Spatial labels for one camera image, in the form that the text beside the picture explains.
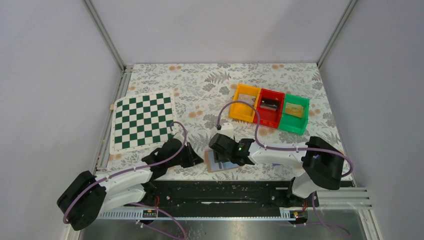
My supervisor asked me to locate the red plastic bin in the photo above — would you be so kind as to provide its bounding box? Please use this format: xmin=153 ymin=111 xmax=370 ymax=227
xmin=255 ymin=88 xmax=285 ymax=129

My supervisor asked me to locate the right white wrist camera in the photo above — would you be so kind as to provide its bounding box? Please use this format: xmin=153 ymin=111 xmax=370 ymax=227
xmin=217 ymin=122 xmax=234 ymax=138

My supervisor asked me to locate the tan leather card holder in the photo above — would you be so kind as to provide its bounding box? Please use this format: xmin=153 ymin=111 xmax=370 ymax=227
xmin=204 ymin=149 xmax=240 ymax=173

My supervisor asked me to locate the yellow plastic bin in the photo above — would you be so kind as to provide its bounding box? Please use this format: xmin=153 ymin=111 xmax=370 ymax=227
xmin=229 ymin=83 xmax=261 ymax=123

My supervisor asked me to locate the green white chessboard mat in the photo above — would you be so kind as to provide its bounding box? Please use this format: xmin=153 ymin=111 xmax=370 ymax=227
xmin=109 ymin=89 xmax=181 ymax=155

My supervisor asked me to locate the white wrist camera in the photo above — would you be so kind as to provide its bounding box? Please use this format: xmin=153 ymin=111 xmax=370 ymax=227
xmin=173 ymin=131 xmax=185 ymax=143
xmin=217 ymin=122 xmax=234 ymax=138

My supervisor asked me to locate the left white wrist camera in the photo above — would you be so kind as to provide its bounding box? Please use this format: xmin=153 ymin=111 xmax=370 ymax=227
xmin=173 ymin=131 xmax=185 ymax=143

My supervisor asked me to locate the gold card in green bin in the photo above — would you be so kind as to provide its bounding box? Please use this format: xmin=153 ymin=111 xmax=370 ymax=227
xmin=284 ymin=102 xmax=304 ymax=118

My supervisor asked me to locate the green plastic bin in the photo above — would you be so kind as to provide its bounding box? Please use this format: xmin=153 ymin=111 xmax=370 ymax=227
xmin=278 ymin=94 xmax=310 ymax=135

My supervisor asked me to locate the black card in red bin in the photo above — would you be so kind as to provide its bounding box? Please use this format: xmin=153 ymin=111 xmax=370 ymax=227
xmin=259 ymin=98 xmax=280 ymax=111

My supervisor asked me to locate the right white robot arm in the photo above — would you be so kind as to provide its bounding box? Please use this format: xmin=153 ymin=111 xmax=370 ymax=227
xmin=209 ymin=133 xmax=345 ymax=199

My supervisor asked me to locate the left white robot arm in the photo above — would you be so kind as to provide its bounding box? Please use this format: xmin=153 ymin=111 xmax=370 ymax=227
xmin=56 ymin=139 xmax=204 ymax=231

